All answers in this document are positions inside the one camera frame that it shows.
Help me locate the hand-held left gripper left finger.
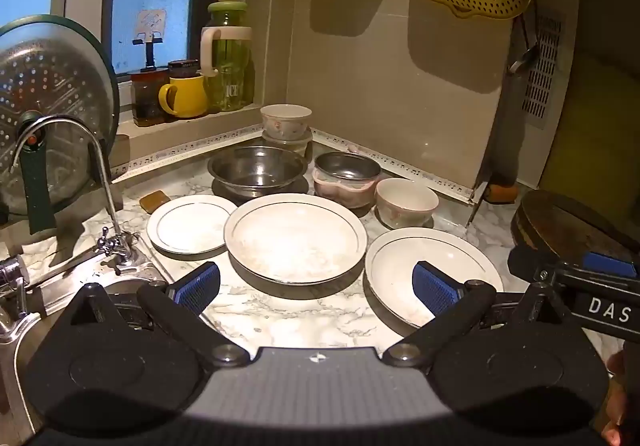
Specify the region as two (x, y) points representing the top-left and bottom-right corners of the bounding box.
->
(65, 261), (251, 369)

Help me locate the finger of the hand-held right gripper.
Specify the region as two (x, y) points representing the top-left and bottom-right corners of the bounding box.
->
(507, 245), (563, 283)
(580, 251), (640, 279)

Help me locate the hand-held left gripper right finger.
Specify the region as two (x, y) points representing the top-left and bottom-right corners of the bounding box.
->
(382, 261), (571, 369)

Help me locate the medium white plate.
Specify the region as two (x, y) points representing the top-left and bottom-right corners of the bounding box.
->
(364, 227), (505, 329)

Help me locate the small white plate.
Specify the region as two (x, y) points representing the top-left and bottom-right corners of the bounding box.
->
(146, 194), (238, 255)

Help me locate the white bowl with pink rim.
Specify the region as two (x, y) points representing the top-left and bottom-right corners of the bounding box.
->
(375, 177), (440, 230)

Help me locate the large white plate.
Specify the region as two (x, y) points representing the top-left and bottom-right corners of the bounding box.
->
(223, 194), (369, 285)

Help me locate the large steel bowl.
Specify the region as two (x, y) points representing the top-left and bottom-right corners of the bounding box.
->
(207, 146), (308, 191)

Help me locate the pink ceramic bowl with handle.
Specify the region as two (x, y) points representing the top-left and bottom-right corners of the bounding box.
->
(312, 168), (378, 209)

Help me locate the small steel bowl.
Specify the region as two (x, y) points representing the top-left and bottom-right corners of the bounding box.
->
(314, 151), (382, 183)

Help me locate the person's right hand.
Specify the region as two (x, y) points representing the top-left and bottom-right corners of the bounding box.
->
(604, 340), (640, 446)

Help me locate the round wooden cutting board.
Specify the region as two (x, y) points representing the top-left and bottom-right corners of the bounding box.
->
(510, 189), (640, 267)

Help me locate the brown soap bar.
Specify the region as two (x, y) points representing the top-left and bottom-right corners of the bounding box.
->
(139, 190), (171, 214)

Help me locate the patterned white edge tape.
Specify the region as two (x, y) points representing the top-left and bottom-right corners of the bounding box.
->
(107, 123), (476, 204)

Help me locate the steel sink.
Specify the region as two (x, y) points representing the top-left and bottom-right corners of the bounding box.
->
(0, 251), (171, 446)

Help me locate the chrome faucet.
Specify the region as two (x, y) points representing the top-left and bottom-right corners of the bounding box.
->
(10, 116), (143, 277)

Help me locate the clear plastic container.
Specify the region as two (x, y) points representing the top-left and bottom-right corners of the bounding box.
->
(261, 131), (313, 159)

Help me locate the floral ceramic bowl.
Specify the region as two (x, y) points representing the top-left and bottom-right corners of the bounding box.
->
(260, 104), (313, 141)

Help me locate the white vent grille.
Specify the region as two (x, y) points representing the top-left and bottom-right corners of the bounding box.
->
(520, 13), (563, 129)

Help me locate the yellow mug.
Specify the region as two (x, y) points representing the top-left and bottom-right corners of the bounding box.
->
(158, 74), (208, 119)

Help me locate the chrome sink fixture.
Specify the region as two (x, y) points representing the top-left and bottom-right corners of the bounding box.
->
(0, 253), (31, 342)

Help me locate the brown glass jar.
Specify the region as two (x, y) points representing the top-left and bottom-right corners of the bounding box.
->
(130, 68), (171, 127)

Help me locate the metal ladle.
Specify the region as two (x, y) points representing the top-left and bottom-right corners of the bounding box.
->
(506, 16), (540, 75)

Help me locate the green glass pitcher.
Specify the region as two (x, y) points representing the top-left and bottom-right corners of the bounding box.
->
(200, 0), (253, 113)

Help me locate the dark lidded jar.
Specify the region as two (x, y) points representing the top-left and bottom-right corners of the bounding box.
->
(167, 59), (201, 79)

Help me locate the phone stand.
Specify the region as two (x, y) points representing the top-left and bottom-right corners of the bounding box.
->
(132, 10), (167, 71)

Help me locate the green rimmed pot lid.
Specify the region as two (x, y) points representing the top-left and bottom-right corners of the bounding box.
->
(0, 14), (121, 234)

